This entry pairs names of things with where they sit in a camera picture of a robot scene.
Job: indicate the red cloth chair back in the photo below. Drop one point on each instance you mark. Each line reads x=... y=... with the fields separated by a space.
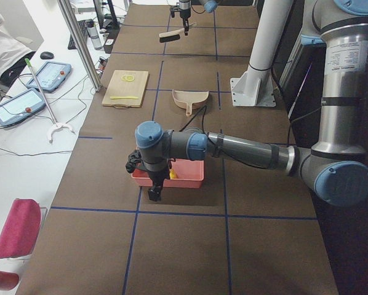
x=21 y=229

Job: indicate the far blue teach pendant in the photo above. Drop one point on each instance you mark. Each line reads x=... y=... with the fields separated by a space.
x=52 y=74

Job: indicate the yellow toy corn cob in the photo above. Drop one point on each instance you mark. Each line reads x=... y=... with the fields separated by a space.
x=173 y=174

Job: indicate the pink plastic bin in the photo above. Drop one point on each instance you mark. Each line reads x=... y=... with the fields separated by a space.
x=190 y=174

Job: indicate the blue teach pendant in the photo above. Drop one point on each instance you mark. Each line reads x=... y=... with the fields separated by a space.
x=21 y=107
x=52 y=74

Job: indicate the black box white label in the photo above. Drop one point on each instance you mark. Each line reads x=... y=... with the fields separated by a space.
x=108 y=45

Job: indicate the beige plastic dustpan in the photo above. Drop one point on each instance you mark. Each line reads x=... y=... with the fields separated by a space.
x=189 y=100

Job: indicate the clear water bottle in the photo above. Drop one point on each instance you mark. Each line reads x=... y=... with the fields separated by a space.
x=93 y=34

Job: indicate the yellow plastic knife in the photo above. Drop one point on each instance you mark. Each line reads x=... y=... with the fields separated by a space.
x=128 y=97

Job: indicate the black computer mouse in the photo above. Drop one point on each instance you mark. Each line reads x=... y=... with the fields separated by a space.
x=46 y=55

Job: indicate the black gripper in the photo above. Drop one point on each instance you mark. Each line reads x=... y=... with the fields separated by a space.
x=184 y=7
x=157 y=177

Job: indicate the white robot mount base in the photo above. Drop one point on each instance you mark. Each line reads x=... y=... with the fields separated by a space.
x=247 y=90

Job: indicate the white grabber stick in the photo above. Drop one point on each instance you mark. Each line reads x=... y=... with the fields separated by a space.
x=56 y=126

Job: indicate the wooden cutting board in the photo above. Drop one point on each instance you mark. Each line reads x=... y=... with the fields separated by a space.
x=120 y=88

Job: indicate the black monitor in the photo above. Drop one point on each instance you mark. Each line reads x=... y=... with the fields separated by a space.
x=106 y=16

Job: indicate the aluminium frame post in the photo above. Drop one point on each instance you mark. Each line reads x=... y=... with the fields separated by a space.
x=80 y=43

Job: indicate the beige brush black bristles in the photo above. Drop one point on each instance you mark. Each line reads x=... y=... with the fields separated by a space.
x=174 y=35

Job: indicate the person in white shirt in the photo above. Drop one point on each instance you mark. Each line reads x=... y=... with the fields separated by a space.
x=12 y=57

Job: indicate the near blue teach pendant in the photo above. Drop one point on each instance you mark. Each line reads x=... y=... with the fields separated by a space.
x=21 y=107

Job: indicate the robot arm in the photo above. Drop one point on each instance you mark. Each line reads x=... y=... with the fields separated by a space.
x=335 y=168
x=209 y=6

